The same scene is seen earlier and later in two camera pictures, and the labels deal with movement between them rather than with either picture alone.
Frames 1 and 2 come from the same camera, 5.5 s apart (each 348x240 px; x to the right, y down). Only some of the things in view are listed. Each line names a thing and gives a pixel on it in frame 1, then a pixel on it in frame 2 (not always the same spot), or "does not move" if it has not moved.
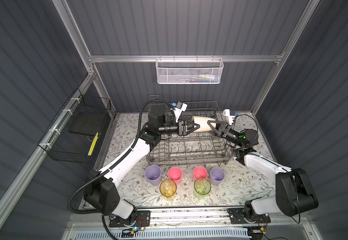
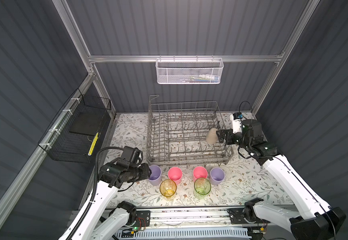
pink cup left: [175, 174] does not move
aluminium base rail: [216, 216] does not move
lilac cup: [153, 174] does not move
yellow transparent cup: [168, 188] does not move
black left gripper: [182, 128] -> [145, 171]
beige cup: [202, 122] -> [211, 136]
